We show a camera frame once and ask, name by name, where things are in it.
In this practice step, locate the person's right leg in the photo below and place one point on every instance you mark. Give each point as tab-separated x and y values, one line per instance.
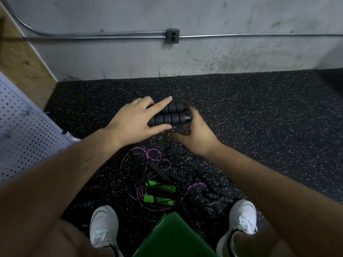
257	246

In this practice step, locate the white pegboard stand foot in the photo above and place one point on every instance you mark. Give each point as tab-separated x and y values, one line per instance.
70	137

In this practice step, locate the person's left hand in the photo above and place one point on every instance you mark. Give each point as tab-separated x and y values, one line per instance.
131	124

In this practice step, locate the metal conduit pipe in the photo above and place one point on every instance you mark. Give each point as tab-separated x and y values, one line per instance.
107	35

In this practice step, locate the white right shoe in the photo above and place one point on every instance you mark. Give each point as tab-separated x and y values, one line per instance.
241	219

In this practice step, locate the grey electrical junction box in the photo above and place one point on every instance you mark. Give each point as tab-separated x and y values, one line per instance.
172	35

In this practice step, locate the white shoe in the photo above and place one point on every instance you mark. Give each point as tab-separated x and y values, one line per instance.
104	226
241	219

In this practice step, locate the person's right hand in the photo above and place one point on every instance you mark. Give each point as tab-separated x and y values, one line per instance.
201	137

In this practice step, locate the white pegboard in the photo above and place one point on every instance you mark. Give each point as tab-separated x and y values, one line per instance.
24	136

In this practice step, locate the white left shoe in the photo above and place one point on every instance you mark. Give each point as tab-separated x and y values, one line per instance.
104	226

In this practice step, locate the person's left forearm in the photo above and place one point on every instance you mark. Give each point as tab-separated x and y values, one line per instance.
48	190

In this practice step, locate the person's right forearm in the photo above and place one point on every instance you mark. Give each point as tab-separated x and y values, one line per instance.
278	195

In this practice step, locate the person's leg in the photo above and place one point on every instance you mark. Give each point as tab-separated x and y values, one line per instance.
257	246
64	241

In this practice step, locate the person's left leg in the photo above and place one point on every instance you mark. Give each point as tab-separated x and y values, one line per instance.
64	241

